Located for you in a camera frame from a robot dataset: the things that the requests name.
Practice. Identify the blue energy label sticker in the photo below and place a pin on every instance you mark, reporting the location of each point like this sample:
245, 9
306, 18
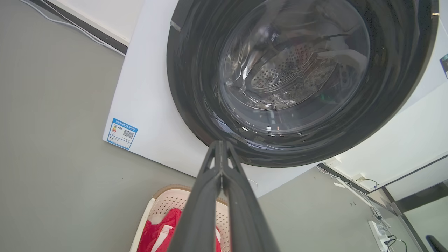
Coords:
121, 133

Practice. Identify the dark sticker on washer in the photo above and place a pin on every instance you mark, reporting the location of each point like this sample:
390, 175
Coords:
445, 64

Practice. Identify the red and white garment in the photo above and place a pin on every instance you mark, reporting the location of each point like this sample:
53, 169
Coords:
150, 234

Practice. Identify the cream perforated laundry basket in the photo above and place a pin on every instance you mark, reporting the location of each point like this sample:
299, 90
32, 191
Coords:
168, 201

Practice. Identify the white wall outlet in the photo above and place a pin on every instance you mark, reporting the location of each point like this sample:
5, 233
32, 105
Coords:
358, 177

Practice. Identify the white power strip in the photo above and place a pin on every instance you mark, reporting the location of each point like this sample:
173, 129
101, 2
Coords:
378, 234

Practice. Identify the black round washer door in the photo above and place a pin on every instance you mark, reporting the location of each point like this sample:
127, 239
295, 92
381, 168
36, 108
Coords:
196, 87

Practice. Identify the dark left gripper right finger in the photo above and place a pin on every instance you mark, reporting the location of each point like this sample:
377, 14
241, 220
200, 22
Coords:
245, 217

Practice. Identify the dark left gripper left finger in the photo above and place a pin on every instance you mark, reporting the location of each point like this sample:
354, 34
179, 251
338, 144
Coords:
199, 210

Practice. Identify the white front-load washing machine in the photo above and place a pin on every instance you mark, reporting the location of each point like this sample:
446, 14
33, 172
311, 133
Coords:
154, 87

